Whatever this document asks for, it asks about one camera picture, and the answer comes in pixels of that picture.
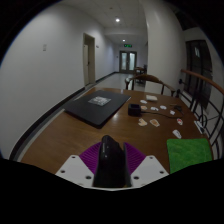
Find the small black box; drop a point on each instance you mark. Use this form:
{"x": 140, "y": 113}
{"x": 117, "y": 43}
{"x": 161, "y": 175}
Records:
{"x": 134, "y": 110}

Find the beige cutout sticker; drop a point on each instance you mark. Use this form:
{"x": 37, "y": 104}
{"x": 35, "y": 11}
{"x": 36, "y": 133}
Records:
{"x": 142, "y": 122}

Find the green mouse pad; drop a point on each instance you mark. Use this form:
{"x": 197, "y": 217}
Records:
{"x": 188, "y": 153}

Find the black railing with wooden handrail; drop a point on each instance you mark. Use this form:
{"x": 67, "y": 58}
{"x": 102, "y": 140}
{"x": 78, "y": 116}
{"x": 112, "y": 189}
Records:
{"x": 203, "y": 100}

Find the small white box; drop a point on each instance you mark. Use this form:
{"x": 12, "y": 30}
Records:
{"x": 151, "y": 97}

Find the black closed laptop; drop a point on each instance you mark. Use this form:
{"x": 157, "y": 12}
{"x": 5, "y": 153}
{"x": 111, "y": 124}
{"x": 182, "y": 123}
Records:
{"x": 96, "y": 108}

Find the white side door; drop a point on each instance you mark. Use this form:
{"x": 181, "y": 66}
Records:
{"x": 88, "y": 60}

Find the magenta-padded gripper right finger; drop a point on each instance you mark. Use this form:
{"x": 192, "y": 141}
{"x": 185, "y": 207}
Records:
{"x": 151, "y": 168}

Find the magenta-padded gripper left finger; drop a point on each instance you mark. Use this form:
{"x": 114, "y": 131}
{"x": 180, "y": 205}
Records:
{"x": 75, "y": 168}

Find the ceiling lights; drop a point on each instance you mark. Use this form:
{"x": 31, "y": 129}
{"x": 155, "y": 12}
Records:
{"x": 117, "y": 20}

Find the tall dark window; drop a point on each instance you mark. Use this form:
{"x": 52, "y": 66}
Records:
{"x": 198, "y": 73}

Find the white outlined sticker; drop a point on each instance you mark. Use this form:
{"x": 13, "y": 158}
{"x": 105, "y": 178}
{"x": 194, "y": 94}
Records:
{"x": 177, "y": 133}

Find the small beige sticker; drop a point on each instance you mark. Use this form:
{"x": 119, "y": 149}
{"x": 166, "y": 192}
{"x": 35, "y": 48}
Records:
{"x": 143, "y": 108}

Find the wooden armchair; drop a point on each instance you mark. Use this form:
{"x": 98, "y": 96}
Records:
{"x": 150, "y": 80}

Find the orange and white sticker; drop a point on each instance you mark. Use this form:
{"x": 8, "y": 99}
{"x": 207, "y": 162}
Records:
{"x": 154, "y": 122}

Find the black computer mouse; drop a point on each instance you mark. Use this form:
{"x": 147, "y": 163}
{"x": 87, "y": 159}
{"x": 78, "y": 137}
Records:
{"x": 111, "y": 163}

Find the red and white sticker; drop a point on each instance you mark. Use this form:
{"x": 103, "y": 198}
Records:
{"x": 179, "y": 121}

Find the green exit sign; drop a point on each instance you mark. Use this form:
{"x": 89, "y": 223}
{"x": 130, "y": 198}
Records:
{"x": 128, "y": 45}

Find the dark transom window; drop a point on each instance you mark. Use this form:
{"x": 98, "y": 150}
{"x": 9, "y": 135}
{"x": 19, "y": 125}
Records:
{"x": 186, "y": 20}

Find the glass double door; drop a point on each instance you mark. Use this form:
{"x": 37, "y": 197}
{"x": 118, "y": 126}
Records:
{"x": 128, "y": 61}

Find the white wall plate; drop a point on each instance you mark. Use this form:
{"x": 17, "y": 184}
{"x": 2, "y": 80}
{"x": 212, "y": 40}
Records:
{"x": 44, "y": 47}

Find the small white sticker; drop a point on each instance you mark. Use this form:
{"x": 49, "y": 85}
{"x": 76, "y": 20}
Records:
{"x": 143, "y": 101}
{"x": 172, "y": 112}
{"x": 154, "y": 108}
{"x": 163, "y": 107}

